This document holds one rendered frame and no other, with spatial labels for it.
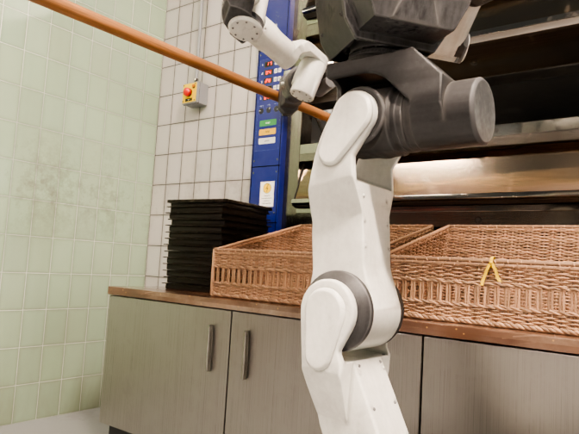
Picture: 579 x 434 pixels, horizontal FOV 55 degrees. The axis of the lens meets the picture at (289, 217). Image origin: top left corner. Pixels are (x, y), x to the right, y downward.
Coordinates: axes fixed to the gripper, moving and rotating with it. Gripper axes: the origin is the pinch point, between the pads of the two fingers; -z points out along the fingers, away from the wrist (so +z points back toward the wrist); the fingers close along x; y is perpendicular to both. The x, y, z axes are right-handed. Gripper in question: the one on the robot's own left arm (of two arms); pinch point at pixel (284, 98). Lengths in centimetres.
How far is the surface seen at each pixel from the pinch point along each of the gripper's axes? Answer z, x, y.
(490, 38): 19, -21, 58
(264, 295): -4, 59, -2
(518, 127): 14, 3, 72
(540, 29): 31, -21, 66
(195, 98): -95, -23, -15
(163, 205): -119, 25, -24
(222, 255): -18, 48, -12
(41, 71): -91, -24, -80
